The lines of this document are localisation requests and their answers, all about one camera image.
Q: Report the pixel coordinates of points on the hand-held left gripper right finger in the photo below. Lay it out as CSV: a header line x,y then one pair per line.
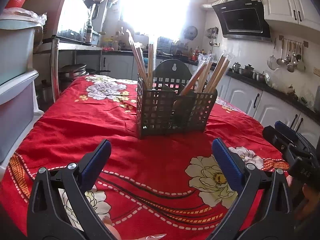
x,y
226,162

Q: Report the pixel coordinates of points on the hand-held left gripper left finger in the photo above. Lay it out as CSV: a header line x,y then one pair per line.
x,y
96,166

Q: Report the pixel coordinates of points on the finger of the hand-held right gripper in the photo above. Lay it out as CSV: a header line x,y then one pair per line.
x,y
277,138
287,128

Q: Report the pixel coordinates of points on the dark grey utensil basket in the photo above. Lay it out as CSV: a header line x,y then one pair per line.
x,y
160,115

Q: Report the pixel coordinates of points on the group of wooden chopsticks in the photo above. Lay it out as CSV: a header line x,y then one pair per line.
x,y
150,65

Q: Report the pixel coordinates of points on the row of hanging kitchen utensils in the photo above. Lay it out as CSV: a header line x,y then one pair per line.
x,y
290,62

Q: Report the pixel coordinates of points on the person's right hand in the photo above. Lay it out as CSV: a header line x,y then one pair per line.
x,y
308,202

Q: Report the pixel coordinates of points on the person's left hand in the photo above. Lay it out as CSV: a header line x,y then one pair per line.
x,y
112,231

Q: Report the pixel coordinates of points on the white lower cabinets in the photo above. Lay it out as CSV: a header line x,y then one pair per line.
x,y
270,105

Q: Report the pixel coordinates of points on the white cabinets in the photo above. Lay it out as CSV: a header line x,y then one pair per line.
x,y
270,105
280,2

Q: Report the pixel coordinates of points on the crumpled clear plastic bag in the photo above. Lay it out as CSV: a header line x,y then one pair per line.
x,y
280,80

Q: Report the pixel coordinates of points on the red floral tablecloth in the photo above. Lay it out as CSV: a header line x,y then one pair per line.
x,y
150,160

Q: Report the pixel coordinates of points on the steel bowl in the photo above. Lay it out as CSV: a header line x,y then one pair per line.
x,y
258,77

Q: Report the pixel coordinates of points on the stack of dark pans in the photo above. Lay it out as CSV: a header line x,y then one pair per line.
x,y
72,71

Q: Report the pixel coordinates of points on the steel shelf table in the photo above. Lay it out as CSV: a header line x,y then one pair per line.
x,y
54,65

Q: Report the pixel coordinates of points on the black countertop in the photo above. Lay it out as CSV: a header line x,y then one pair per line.
x,y
115,52

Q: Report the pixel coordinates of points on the black range hood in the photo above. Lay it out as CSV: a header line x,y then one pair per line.
x,y
240,20

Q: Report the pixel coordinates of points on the small hanging utensil rack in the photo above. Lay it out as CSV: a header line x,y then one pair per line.
x,y
212,35

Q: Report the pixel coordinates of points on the white upper cabinets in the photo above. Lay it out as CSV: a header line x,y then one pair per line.
x,y
280,2

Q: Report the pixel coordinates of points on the pale green storage drawer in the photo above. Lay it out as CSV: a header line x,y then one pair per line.
x,y
15,50

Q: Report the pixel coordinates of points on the brown appliance cabinet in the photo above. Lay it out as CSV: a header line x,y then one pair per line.
x,y
47,5

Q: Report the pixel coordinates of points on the kitchen window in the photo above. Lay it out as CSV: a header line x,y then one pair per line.
x,y
155,5

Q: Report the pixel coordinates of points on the round dark wall fan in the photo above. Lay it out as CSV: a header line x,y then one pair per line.
x,y
191,33

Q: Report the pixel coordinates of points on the silver vent duct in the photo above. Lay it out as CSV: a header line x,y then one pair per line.
x,y
212,4

